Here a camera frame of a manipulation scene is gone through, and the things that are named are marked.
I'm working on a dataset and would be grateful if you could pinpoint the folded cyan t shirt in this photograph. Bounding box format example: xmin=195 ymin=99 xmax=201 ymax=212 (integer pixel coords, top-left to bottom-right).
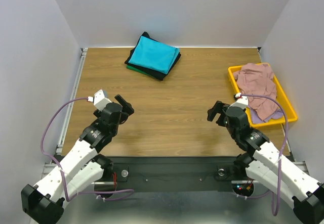
xmin=129 ymin=35 xmax=180 ymax=74

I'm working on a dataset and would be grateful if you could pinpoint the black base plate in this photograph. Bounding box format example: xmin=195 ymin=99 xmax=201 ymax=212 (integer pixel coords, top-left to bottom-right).
xmin=94 ymin=156 xmax=256 ymax=196

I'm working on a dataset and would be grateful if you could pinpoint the left aluminium rail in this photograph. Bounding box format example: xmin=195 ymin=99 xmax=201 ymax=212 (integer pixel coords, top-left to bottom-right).
xmin=55 ymin=48 xmax=88 ymax=155

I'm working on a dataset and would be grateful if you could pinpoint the folded green t shirt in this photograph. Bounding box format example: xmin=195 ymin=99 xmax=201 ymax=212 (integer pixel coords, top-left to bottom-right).
xmin=126 ymin=65 xmax=150 ymax=76

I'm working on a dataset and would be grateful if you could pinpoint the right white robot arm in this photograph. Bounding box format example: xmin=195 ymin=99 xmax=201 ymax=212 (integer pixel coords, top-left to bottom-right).
xmin=207 ymin=97 xmax=323 ymax=223

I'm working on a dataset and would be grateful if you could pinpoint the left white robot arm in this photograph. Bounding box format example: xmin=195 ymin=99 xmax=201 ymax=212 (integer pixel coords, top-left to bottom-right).
xmin=21 ymin=90 xmax=134 ymax=223

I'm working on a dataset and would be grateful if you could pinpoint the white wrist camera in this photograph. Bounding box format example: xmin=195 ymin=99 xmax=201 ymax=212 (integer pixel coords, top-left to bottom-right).
xmin=87 ymin=89 xmax=111 ymax=111
xmin=230 ymin=93 xmax=249 ymax=110

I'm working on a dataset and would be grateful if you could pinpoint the folded black t shirt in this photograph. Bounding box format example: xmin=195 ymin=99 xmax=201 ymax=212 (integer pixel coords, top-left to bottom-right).
xmin=125 ymin=31 xmax=181 ymax=81

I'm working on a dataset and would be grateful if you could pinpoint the purple t shirt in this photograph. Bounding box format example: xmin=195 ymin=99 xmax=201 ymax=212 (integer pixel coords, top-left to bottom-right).
xmin=250 ymin=109 xmax=284 ymax=124

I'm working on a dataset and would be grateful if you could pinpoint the yellow plastic tray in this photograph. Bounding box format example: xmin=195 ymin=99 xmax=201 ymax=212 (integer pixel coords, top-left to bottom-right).
xmin=228 ymin=65 xmax=298 ymax=128

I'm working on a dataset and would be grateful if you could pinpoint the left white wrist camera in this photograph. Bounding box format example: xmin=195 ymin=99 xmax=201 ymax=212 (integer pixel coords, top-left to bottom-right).
xmin=87 ymin=89 xmax=111 ymax=111

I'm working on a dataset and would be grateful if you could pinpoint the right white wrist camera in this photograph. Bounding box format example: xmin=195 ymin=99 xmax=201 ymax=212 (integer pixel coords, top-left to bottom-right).
xmin=230 ymin=93 xmax=249 ymax=110

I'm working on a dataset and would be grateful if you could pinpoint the pink t shirt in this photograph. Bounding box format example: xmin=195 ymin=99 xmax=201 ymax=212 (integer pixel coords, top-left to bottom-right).
xmin=233 ymin=63 xmax=278 ymax=120

